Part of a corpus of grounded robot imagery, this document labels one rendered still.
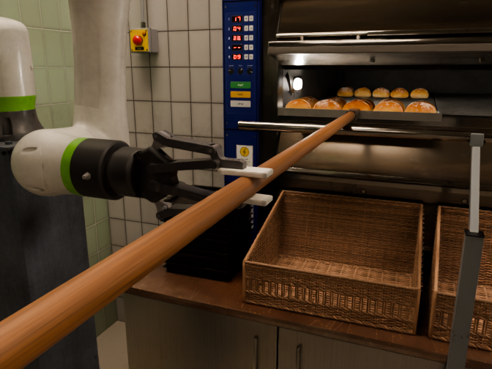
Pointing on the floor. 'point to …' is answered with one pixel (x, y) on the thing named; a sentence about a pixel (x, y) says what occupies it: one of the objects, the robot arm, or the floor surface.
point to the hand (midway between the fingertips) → (246, 184)
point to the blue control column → (242, 137)
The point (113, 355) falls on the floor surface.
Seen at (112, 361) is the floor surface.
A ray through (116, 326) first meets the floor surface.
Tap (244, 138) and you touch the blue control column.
